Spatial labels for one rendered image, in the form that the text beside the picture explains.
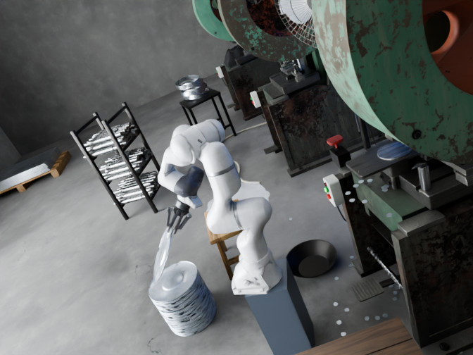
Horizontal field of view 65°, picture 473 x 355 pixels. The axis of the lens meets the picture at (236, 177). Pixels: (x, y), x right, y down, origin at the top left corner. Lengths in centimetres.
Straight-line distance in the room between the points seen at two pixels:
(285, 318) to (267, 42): 172
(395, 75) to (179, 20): 707
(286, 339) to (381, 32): 134
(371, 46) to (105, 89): 740
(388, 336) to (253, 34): 190
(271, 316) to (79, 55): 696
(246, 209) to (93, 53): 683
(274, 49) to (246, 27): 24
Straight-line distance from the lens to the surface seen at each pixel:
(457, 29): 105
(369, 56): 84
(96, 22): 790
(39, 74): 825
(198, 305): 213
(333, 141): 177
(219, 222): 140
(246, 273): 156
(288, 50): 265
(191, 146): 134
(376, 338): 147
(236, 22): 257
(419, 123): 95
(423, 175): 140
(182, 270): 218
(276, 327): 173
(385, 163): 148
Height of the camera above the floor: 155
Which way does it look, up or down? 27 degrees down
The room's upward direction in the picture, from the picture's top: 23 degrees counter-clockwise
